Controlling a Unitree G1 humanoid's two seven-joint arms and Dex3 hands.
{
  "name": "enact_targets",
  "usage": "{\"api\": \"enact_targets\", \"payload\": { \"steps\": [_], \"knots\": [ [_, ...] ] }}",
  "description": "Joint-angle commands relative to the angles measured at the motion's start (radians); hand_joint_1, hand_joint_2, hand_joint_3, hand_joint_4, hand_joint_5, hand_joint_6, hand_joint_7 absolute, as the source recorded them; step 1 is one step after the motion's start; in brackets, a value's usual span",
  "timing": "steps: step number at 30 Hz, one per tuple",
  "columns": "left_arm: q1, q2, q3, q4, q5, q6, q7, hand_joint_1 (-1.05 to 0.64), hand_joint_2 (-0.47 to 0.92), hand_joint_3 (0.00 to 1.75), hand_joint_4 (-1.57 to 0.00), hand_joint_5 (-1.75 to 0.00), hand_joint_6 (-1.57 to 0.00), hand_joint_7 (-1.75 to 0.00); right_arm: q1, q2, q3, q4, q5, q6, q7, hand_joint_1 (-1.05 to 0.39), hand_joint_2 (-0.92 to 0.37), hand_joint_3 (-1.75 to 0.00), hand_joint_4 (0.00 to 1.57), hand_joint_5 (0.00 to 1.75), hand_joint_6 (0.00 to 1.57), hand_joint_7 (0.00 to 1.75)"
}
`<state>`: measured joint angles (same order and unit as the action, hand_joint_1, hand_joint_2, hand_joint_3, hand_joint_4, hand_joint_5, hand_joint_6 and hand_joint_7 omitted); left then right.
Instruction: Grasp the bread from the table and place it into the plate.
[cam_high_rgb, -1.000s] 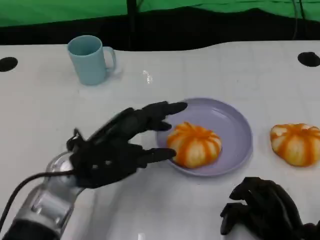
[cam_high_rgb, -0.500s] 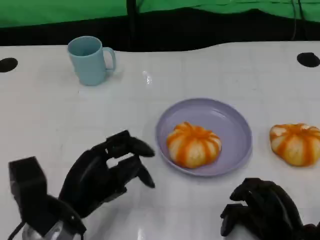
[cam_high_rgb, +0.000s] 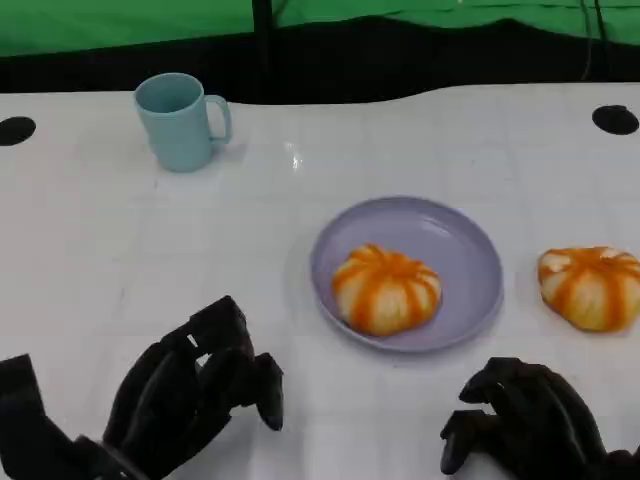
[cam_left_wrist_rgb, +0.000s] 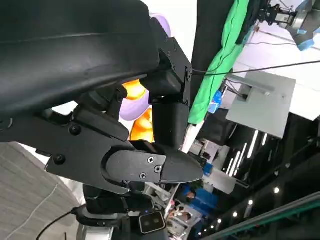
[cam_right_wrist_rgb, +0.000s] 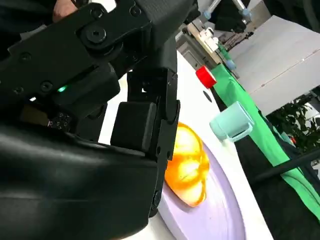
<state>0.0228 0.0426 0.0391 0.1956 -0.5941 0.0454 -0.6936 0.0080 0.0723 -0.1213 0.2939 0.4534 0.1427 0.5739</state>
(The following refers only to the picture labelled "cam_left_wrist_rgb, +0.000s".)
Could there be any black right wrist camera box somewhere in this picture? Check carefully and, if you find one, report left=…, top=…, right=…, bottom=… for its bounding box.
left=138, top=210, right=167, bottom=235

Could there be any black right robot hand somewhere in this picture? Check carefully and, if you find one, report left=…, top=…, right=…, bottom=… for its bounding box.
left=81, top=182, right=154, bottom=217

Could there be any green cloth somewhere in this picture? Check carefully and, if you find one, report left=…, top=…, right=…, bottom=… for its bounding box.
left=187, top=0, right=251, bottom=125

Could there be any thin black cable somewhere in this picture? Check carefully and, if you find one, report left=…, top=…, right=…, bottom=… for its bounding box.
left=191, top=59, right=320, bottom=76

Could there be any grey desk panel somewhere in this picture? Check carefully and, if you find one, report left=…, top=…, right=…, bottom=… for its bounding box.
left=225, top=70, right=297, bottom=139

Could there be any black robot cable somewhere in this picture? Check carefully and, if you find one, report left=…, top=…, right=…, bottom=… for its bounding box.
left=36, top=206, right=86, bottom=240

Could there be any lilac plate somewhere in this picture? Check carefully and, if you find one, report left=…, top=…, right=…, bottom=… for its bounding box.
left=119, top=12, right=173, bottom=122

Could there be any person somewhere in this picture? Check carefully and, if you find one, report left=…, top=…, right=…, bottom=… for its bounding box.
left=181, top=184, right=219, bottom=211

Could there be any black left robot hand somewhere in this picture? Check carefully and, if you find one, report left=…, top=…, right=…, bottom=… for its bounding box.
left=0, top=0, right=204, bottom=196

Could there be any orange toy bread roll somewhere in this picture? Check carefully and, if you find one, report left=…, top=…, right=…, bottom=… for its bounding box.
left=129, top=107, right=154, bottom=144
left=121, top=78, right=148, bottom=101

